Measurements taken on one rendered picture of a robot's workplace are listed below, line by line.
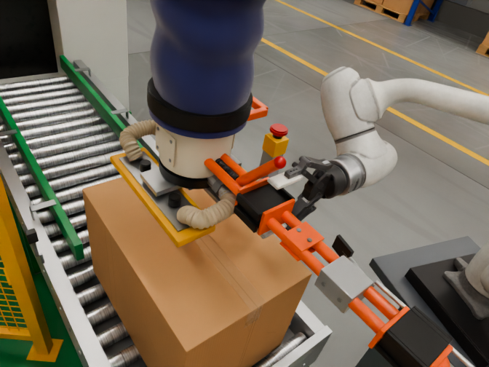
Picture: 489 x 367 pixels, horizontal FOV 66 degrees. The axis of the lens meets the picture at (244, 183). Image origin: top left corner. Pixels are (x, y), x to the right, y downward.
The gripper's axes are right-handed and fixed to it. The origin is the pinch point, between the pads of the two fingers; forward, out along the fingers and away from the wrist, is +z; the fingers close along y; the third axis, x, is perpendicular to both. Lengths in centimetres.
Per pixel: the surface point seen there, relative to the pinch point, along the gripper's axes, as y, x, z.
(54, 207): 61, 85, 22
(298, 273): 29.8, -2.7, -16.6
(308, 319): 65, -5, -33
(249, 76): -20.1, 16.7, -3.9
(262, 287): 29.8, -0.8, -5.0
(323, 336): 64, -12, -32
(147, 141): 65, 116, -34
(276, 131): 21, 45, -49
